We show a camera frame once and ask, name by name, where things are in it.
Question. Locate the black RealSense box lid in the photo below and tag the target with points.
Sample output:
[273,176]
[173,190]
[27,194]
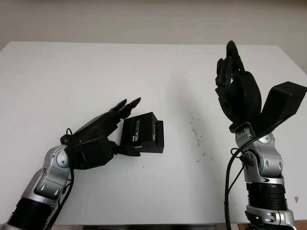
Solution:
[144,134]

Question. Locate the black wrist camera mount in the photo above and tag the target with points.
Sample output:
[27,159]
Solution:
[283,100]
[93,153]

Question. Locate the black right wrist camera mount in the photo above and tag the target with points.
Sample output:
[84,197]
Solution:
[283,100]

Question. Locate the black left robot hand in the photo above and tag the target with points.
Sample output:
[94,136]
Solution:
[96,127]

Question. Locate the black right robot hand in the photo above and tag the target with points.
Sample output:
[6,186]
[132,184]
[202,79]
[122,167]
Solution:
[242,95]

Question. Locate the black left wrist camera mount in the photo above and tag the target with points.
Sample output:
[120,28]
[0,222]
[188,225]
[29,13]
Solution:
[93,153]

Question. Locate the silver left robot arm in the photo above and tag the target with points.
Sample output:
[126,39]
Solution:
[45,182]

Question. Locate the black camera box base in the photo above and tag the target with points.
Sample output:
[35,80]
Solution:
[159,143]

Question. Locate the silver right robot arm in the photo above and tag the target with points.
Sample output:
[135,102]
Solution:
[263,163]

